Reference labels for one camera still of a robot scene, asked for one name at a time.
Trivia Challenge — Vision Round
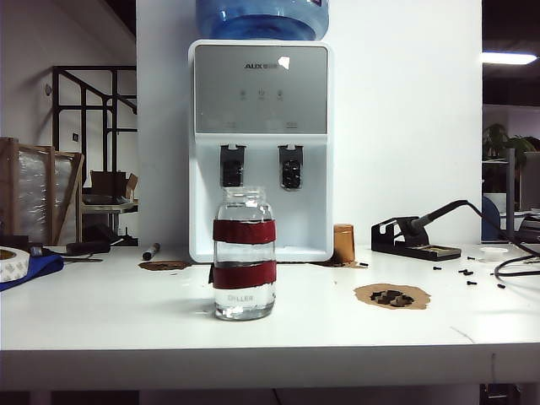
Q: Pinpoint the black dispenser tap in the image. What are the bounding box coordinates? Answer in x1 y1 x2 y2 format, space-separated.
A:
219 143 246 189
277 143 305 193

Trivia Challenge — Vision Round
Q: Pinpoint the green potted plant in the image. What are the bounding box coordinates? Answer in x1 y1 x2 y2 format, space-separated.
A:
483 122 540 164

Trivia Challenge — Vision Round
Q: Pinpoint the brown flat cardboard patch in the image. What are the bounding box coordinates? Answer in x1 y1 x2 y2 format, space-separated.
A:
138 260 192 272

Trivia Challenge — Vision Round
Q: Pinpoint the brown torn cardboard patch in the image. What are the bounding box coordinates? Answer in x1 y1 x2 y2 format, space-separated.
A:
314 259 359 269

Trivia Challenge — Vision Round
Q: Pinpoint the black tool handle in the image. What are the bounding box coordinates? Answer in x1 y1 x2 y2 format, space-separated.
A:
65 240 111 256

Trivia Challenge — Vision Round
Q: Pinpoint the white tape roll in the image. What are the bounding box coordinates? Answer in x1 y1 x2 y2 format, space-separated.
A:
0 246 31 284

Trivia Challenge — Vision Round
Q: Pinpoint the black cable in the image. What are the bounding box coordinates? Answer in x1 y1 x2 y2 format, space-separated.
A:
466 200 540 256
493 254 540 280

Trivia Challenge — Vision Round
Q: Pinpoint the low workbench with metal legs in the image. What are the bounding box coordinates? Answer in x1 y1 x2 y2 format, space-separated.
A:
82 197 139 246

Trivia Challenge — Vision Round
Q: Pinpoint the black stair railing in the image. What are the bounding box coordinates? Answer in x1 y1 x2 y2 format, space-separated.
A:
51 65 138 186

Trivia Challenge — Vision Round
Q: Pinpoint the black soldering iron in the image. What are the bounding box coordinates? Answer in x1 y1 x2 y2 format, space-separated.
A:
408 199 476 246

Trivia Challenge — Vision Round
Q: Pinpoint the ceiling light panel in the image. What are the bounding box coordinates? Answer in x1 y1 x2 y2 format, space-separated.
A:
482 51 537 66

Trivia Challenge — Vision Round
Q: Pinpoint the blue cloth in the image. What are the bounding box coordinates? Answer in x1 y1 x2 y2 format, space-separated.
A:
0 252 64 292

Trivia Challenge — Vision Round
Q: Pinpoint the gold brown canister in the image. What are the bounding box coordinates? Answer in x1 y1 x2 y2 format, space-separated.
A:
332 223 355 265

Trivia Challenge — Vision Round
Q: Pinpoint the glass bottle with red belts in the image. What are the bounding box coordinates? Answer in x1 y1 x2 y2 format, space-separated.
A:
209 185 278 321

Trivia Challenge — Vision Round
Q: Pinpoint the wooden crate with plastic film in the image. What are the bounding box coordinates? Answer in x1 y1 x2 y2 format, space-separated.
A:
0 137 85 246

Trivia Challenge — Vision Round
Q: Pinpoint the blue water jug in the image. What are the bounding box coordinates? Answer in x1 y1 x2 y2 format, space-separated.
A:
193 0 330 42

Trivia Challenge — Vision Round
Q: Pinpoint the brown honeycomb cardboard patch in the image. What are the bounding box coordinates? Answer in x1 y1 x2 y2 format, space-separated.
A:
353 283 431 311

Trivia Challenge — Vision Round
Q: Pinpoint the blue chair back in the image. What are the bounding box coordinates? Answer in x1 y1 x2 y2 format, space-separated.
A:
482 196 500 244

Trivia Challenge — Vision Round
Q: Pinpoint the grey monitor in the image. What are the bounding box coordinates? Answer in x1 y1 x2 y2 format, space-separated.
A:
519 151 540 212

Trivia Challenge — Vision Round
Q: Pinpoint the white water dispenser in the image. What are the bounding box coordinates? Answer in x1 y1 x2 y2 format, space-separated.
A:
187 39 337 265

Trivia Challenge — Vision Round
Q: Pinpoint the brown cardboard box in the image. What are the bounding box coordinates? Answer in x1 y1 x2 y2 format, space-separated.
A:
89 170 139 202

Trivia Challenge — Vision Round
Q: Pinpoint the grey metal post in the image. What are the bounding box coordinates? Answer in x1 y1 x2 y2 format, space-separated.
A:
505 149 516 241

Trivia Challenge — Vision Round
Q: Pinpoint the black soldering iron stand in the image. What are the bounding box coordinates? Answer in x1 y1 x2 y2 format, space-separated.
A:
370 216 462 261

